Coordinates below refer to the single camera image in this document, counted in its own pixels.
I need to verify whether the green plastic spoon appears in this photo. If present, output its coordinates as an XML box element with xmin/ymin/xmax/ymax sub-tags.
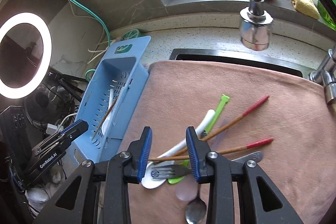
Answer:
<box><xmin>168</xmin><ymin>94</ymin><xmax>230</xmax><ymax>184</ymax></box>

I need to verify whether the wooden chopstick red tip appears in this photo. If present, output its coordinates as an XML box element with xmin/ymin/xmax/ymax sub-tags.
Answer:
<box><xmin>91</xmin><ymin>96</ymin><xmax>119</xmax><ymax>140</ymax></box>
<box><xmin>171</xmin><ymin>94</ymin><xmax>271</xmax><ymax>158</ymax></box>
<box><xmin>148</xmin><ymin>138</ymin><xmax>274</xmax><ymax>162</ymax></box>

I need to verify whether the pink cloth mat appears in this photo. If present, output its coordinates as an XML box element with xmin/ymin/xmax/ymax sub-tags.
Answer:
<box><xmin>120</xmin><ymin>61</ymin><xmax>335</xmax><ymax>223</ymax></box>

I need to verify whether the white ceramic spoon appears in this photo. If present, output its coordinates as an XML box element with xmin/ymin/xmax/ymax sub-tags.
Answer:
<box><xmin>101</xmin><ymin>88</ymin><xmax>114</xmax><ymax>135</ymax></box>

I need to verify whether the green round drain cover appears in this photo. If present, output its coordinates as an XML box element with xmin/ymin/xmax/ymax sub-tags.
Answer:
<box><xmin>121</xmin><ymin>29</ymin><xmax>141</xmax><ymax>40</ymax></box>

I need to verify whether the black kitchen sink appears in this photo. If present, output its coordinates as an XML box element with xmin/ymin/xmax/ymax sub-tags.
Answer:
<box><xmin>169</xmin><ymin>48</ymin><xmax>312</xmax><ymax>79</ymax></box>

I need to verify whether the white spoon long handle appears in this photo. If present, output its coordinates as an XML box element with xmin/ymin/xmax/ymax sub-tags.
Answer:
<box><xmin>141</xmin><ymin>109</ymin><xmax>215</xmax><ymax>189</ymax></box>

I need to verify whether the white power cable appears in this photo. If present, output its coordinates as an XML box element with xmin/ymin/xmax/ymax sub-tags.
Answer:
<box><xmin>24</xmin><ymin>0</ymin><xmax>116</xmax><ymax>64</ymax></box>

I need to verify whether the chrome sink faucet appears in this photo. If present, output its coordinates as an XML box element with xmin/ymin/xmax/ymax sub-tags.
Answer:
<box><xmin>239</xmin><ymin>0</ymin><xmax>335</xmax><ymax>105</ymax></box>

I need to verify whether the white power adapter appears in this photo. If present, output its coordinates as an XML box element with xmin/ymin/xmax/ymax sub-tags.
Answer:
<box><xmin>46</xmin><ymin>123</ymin><xmax>58</xmax><ymax>135</ymax></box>

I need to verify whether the translucent plastic spoon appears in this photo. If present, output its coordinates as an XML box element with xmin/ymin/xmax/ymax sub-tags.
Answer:
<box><xmin>175</xmin><ymin>130</ymin><xmax>228</xmax><ymax>202</ymax></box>

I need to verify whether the yellow sponge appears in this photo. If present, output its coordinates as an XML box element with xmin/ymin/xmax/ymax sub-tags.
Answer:
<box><xmin>290</xmin><ymin>0</ymin><xmax>320</xmax><ymax>20</ymax></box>

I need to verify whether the green dish soap bottle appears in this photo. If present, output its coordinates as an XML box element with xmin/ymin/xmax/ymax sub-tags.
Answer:
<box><xmin>317</xmin><ymin>0</ymin><xmax>336</xmax><ymax>30</ymax></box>

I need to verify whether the green hose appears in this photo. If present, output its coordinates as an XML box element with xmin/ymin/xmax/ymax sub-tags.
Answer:
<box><xmin>43</xmin><ymin>0</ymin><xmax>112</xmax><ymax>83</ymax></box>

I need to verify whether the white ring light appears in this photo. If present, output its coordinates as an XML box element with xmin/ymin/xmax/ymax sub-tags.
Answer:
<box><xmin>0</xmin><ymin>12</ymin><xmax>53</xmax><ymax>100</ymax></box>

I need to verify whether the blue plastic drainer basket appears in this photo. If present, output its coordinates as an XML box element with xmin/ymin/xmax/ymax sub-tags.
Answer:
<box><xmin>67</xmin><ymin>36</ymin><xmax>151</xmax><ymax>165</ymax></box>

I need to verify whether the metal spoon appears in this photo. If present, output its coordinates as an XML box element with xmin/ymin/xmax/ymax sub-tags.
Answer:
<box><xmin>185</xmin><ymin>184</ymin><xmax>207</xmax><ymax>224</ymax></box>

